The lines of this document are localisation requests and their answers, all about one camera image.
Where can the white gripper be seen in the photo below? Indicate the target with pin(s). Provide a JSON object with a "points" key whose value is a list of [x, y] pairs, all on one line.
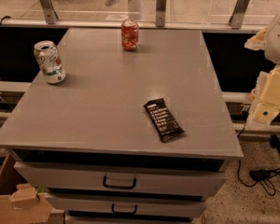
{"points": [[278, 39]]}

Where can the metal bracket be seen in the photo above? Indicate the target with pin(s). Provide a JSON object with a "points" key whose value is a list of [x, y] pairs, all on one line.
{"points": [[49, 12], [238, 14], [160, 13]]}

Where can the red coke can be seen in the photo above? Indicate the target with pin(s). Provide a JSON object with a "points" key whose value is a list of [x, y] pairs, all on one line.
{"points": [[129, 35]]}

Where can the black rxbar chocolate bar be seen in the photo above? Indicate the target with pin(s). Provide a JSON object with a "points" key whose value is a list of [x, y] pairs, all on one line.
{"points": [[163, 120]]}

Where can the top drawer black handle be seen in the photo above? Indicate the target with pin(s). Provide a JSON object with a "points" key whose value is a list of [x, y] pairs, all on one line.
{"points": [[119, 184]]}

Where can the black power adapter with cable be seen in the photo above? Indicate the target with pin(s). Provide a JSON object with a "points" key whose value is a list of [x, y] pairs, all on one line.
{"points": [[261, 176]]}

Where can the white green soda can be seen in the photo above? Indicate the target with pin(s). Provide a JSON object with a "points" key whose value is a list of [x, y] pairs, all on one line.
{"points": [[49, 61]]}

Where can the left metal bracket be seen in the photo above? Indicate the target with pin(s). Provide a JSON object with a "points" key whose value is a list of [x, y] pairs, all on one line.
{"points": [[49, 12]]}

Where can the right metal bracket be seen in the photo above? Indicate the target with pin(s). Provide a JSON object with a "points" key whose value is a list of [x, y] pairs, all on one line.
{"points": [[238, 14]]}

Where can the middle metal bracket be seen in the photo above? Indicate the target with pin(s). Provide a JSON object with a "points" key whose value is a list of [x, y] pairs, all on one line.
{"points": [[160, 13]]}

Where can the cardboard box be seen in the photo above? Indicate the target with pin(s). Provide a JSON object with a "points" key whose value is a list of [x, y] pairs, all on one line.
{"points": [[20, 202]]}

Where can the drawer black handle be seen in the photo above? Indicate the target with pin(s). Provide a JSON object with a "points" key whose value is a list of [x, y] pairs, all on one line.
{"points": [[124, 209], [119, 184]]}

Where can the grey drawer cabinet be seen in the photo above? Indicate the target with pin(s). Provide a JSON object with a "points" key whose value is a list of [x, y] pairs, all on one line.
{"points": [[67, 137]]}

